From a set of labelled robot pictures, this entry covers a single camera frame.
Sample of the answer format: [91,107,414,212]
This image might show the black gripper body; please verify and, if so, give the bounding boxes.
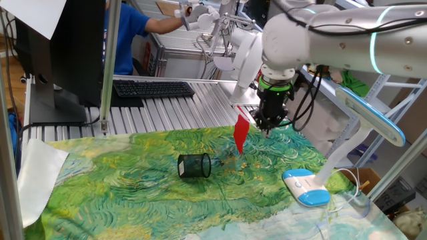
[258,89,292,118]

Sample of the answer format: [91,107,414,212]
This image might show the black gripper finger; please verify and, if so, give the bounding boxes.
[254,111,268,132]
[264,113,288,138]

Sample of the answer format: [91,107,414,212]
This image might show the red flag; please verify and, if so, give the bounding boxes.
[232,105,260,157]

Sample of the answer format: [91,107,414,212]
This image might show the bare person forearm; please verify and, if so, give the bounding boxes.
[145,16,186,36]

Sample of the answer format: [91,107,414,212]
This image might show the white and blue desk lamp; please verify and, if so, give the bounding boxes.
[282,86,407,207]

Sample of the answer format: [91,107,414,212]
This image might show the green cloth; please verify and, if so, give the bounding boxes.
[340,69,371,97]

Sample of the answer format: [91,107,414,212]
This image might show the black mesh pen holder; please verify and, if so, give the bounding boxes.
[177,153,212,179]

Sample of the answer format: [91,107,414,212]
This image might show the brown cardboard box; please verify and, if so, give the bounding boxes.
[340,166,382,196]

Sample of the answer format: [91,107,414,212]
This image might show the metal storage shelf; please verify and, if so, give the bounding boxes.
[325,71,427,167]

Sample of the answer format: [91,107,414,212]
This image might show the black keyboard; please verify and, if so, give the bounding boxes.
[112,79,196,99]

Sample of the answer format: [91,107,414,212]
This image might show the painted landscape tablecloth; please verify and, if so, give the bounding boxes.
[17,125,410,240]

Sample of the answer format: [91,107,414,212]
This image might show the person in blue shirt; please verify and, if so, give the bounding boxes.
[103,0,151,76]

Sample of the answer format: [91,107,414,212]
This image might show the black computer monitor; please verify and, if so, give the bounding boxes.
[15,0,106,125]

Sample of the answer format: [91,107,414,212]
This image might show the white paper sheet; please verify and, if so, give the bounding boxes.
[0,0,67,40]

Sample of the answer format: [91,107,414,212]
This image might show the green flange ring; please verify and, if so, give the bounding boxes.
[258,78,293,93]

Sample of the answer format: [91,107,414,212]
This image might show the white lamp cable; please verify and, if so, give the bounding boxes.
[313,167,371,240]

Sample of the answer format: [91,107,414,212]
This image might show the aluminium frame post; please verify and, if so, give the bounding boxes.
[366,129,427,203]
[99,0,123,134]
[0,63,24,240]

